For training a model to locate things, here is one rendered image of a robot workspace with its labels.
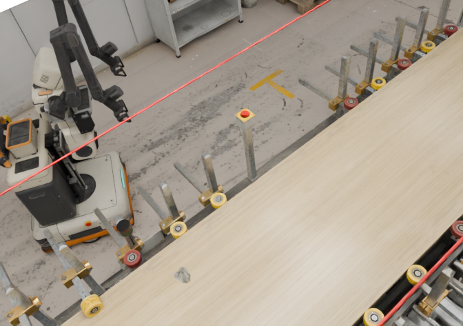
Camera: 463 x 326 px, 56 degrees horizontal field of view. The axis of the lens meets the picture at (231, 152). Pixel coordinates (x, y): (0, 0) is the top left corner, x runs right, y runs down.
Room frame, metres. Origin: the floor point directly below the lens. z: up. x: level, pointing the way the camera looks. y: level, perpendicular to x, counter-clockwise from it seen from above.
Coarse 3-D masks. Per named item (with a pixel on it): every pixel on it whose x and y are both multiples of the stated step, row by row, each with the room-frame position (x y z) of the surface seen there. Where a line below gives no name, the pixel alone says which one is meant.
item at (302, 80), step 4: (300, 80) 2.15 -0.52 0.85; (304, 80) 2.14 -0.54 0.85; (304, 84) 2.12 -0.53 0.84; (308, 84) 2.09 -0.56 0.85; (312, 84) 2.09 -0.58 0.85; (308, 88) 2.09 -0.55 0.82; (312, 88) 2.06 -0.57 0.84; (316, 88) 2.04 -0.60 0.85; (316, 92) 2.03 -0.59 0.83; (320, 92) 2.00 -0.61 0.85; (324, 92) 1.99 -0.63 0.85; (324, 96) 1.97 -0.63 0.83; (328, 96) 1.95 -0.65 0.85; (332, 96) 1.94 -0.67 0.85; (328, 100) 1.94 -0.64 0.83; (340, 104) 1.87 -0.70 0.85; (340, 108) 1.86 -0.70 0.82; (344, 108) 1.83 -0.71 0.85
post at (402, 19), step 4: (400, 16) 2.19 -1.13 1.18; (404, 16) 2.18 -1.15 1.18; (400, 20) 2.18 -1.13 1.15; (404, 20) 2.18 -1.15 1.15; (400, 24) 2.17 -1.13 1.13; (404, 24) 2.18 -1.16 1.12; (396, 28) 2.19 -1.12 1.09; (400, 28) 2.17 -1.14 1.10; (396, 32) 2.19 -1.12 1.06; (400, 32) 2.17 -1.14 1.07; (396, 36) 2.18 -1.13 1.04; (400, 36) 2.17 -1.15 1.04; (396, 40) 2.18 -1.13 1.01; (400, 40) 2.18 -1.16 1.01; (396, 44) 2.17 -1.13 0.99; (400, 44) 2.18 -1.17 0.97; (392, 48) 2.19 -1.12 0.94; (396, 48) 2.17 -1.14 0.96; (392, 52) 2.19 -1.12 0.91; (396, 52) 2.17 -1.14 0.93; (392, 56) 2.18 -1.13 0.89; (396, 56) 2.17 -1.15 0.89; (392, 60) 2.18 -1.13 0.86; (388, 72) 2.19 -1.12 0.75; (392, 72) 2.17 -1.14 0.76; (388, 76) 2.18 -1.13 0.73; (392, 76) 2.17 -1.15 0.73
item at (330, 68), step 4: (328, 64) 2.30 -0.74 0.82; (328, 68) 2.27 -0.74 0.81; (332, 68) 2.25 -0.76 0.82; (336, 68) 2.24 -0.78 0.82; (332, 72) 2.24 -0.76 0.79; (336, 72) 2.21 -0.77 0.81; (348, 76) 2.15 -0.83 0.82; (348, 80) 2.12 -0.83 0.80; (352, 80) 2.10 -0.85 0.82; (356, 80) 2.09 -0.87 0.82; (352, 84) 2.09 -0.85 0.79; (356, 84) 2.06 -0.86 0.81; (368, 88) 2.00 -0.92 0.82; (372, 88) 1.99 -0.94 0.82; (368, 92) 1.98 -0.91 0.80; (372, 92) 1.96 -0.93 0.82
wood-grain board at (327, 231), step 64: (448, 64) 2.00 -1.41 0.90; (384, 128) 1.57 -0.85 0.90; (448, 128) 1.50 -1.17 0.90; (256, 192) 1.29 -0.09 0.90; (320, 192) 1.22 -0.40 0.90; (384, 192) 1.16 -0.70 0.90; (448, 192) 1.10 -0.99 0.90; (192, 256) 0.99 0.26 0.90; (256, 256) 0.94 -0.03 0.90; (320, 256) 0.88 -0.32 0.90; (384, 256) 0.84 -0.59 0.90; (128, 320) 0.74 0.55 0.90; (192, 320) 0.70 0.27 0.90; (256, 320) 0.65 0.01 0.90; (320, 320) 0.61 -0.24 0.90
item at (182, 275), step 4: (180, 268) 0.94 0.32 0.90; (184, 268) 0.94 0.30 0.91; (176, 272) 0.92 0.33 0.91; (180, 272) 0.92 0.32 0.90; (184, 272) 0.91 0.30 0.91; (176, 276) 0.90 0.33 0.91; (180, 276) 0.90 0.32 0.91; (184, 276) 0.89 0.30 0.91; (188, 276) 0.89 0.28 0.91; (176, 280) 0.89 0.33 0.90; (180, 280) 0.88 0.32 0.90; (184, 280) 0.88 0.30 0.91; (188, 280) 0.87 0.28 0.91
